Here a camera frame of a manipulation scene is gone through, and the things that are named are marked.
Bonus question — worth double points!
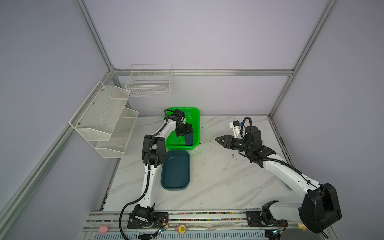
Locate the aluminium front rail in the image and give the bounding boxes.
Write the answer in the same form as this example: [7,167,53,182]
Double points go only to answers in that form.
[78,208,338,240]

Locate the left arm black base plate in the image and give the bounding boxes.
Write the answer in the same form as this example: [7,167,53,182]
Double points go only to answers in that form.
[127,212,169,229]

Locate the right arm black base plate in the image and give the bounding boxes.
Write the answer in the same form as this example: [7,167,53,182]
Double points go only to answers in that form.
[246,211,288,228]

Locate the dark teal plastic tray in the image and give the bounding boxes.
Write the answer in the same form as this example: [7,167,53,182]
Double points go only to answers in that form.
[161,150,191,191]

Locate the yellow duck toy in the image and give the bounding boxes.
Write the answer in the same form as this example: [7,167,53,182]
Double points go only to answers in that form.
[298,223,307,232]

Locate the green plastic perforated basket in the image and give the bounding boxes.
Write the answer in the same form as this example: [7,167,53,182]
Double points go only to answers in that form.
[166,107,201,151]

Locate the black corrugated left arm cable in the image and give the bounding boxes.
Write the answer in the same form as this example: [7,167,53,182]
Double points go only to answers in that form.
[118,108,176,240]

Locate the pink toy on rail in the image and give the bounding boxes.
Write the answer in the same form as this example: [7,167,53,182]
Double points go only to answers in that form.
[98,226,109,234]

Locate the white mesh wall shelf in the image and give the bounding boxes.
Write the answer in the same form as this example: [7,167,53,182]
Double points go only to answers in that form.
[69,82,139,159]

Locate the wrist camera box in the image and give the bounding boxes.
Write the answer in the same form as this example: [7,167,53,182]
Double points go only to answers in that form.
[171,109,185,122]
[230,120,242,138]

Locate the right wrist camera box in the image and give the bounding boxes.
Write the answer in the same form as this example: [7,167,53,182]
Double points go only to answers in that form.
[230,120,242,138]

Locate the yellow pink round toy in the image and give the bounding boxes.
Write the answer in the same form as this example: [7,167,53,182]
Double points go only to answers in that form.
[175,225,188,234]

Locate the aluminium frame post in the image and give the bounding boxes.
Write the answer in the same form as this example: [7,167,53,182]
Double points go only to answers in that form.
[74,0,115,75]

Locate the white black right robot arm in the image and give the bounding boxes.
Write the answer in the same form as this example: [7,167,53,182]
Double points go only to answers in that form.
[216,126,342,234]

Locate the white wire wall basket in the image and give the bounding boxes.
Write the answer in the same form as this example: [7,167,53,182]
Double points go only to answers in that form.
[125,65,174,97]

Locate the dark blue paper napkin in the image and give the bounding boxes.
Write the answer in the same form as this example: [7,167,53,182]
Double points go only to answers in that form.
[185,133,194,146]

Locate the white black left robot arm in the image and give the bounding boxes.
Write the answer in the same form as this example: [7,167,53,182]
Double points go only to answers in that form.
[134,117,193,225]

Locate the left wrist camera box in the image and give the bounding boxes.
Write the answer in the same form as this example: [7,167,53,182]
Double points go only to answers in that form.
[171,109,185,122]

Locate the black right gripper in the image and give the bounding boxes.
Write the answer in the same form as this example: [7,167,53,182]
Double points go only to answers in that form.
[214,135,251,153]

